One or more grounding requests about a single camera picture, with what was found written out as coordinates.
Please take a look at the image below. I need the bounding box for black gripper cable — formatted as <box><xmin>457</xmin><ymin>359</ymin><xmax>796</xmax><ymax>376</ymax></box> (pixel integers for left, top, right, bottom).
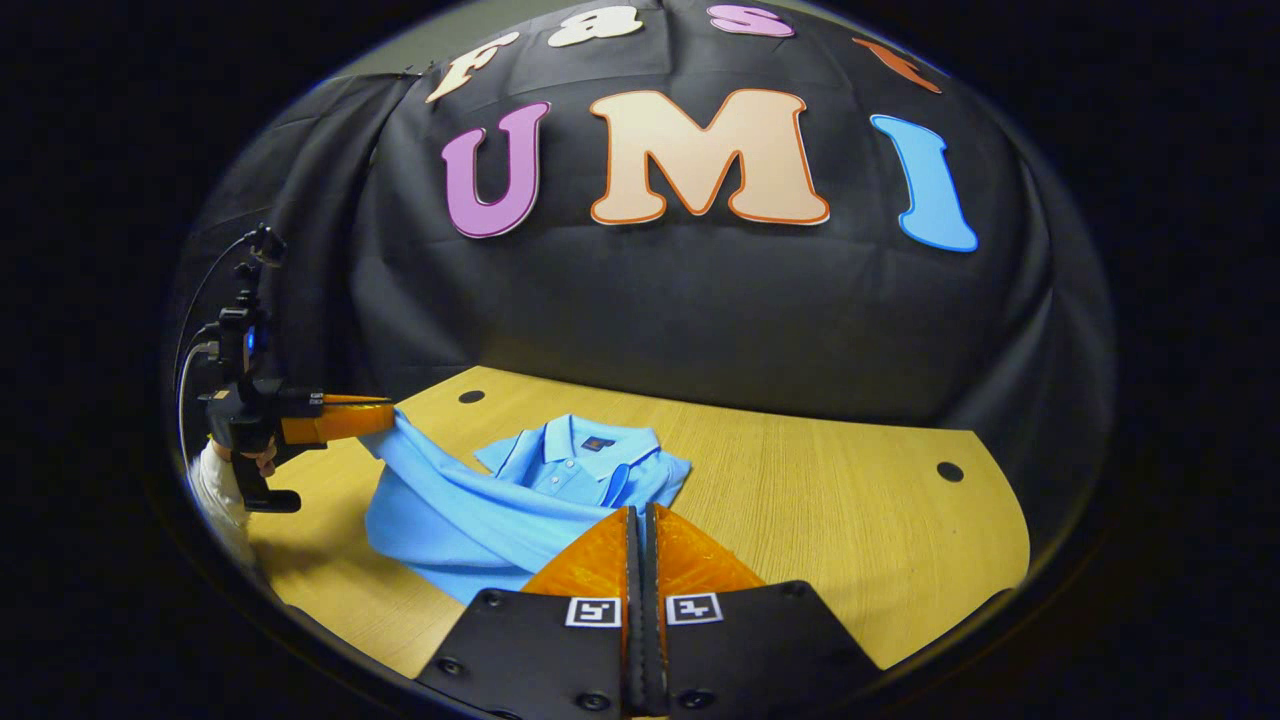
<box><xmin>176</xmin><ymin>232</ymin><xmax>263</xmax><ymax>466</ymax></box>

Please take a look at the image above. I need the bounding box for light blue polo T-shirt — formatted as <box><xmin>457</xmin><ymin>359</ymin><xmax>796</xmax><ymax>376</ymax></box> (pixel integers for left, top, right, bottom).
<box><xmin>358</xmin><ymin>408</ymin><xmax>695</xmax><ymax>607</ymax></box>

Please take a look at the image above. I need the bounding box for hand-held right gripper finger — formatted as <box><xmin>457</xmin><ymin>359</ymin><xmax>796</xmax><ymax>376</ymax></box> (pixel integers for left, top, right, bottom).
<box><xmin>415</xmin><ymin>505</ymin><xmax>642</xmax><ymax>720</ymax></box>
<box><xmin>644</xmin><ymin>502</ymin><xmax>887</xmax><ymax>717</ymax></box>

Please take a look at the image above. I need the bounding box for black backdrop cloth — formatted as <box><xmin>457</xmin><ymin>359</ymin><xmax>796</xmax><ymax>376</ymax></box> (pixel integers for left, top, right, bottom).
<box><xmin>170</xmin><ymin>0</ymin><xmax>1116</xmax><ymax>501</ymax></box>

